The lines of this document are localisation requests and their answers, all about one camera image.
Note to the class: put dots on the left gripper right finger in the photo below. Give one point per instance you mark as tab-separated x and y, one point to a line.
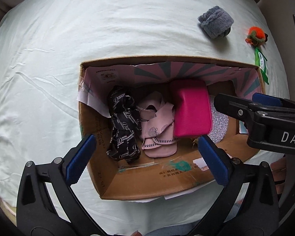
247	204

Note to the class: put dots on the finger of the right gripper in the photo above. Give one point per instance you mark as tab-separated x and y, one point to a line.
272	101
238	108

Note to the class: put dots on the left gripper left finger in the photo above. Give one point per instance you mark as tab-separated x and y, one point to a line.
46	204

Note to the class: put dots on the silver glitter round pad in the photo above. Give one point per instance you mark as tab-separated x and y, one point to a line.
220	123

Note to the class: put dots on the green wet wipes pack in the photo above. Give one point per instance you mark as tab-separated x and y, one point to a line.
261	62

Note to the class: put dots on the magenta leather pouch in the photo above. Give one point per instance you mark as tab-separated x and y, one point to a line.
192	108

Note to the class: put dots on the grey fuzzy sock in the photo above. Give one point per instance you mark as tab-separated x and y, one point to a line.
216	22

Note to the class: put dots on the pink patterned fabric strip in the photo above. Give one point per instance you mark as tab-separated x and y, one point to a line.
157	122

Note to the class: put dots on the black patterned fabric scrunchie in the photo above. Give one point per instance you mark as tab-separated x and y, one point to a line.
126	125

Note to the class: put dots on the person's right hand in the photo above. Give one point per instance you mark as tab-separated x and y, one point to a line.
279	170

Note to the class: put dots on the orange fluffy plush toy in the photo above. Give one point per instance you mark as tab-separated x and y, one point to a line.
256	36

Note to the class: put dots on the cardboard box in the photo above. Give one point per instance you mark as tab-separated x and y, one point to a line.
147	177

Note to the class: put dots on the pale green bed sheet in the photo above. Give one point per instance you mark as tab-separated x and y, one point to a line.
43	43

